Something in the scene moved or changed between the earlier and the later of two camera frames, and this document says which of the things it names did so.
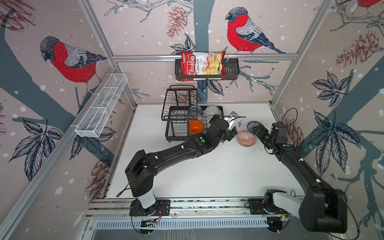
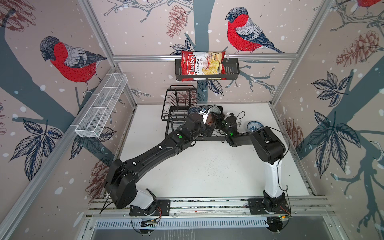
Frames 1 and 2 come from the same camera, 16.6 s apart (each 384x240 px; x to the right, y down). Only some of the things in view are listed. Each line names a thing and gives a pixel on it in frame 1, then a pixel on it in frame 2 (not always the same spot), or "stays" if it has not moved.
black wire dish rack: x=184 y=118 stays
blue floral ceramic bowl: x=251 y=124 stays
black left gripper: x=234 y=131 -> x=206 y=131
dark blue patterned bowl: x=195 y=109 stays
